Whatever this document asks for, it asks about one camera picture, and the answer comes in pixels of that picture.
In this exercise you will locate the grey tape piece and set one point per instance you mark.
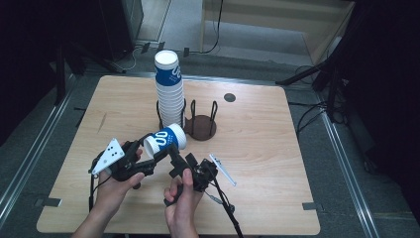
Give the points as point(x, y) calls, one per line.
point(49, 202)
point(312, 206)

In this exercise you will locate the black metal stand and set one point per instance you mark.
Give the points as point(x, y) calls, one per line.
point(61, 72)
point(330, 76)

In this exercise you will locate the metal floor rail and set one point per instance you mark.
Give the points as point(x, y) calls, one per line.
point(33, 155)
point(350, 178)

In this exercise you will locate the dark cabinet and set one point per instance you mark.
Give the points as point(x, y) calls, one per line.
point(122, 26)

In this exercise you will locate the person's right hand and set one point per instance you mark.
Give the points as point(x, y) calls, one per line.
point(181, 214)

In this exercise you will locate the blue white paper cup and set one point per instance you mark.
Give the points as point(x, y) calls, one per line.
point(166, 139)

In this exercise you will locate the dark round table grommet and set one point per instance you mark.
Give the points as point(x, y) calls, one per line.
point(229, 97)

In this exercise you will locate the light wooden shelf unit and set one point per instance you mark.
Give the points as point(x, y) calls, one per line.
point(274, 20)

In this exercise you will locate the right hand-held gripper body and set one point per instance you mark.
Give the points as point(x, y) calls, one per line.
point(203, 175)

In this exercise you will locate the person's left hand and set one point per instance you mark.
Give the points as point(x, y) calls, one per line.
point(112, 193)

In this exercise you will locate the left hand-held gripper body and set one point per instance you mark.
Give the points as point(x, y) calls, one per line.
point(110, 155)

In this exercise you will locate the small black plug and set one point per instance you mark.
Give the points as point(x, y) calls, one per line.
point(186, 52)

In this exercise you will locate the stack of white paper cups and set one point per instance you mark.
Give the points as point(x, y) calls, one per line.
point(170, 99)

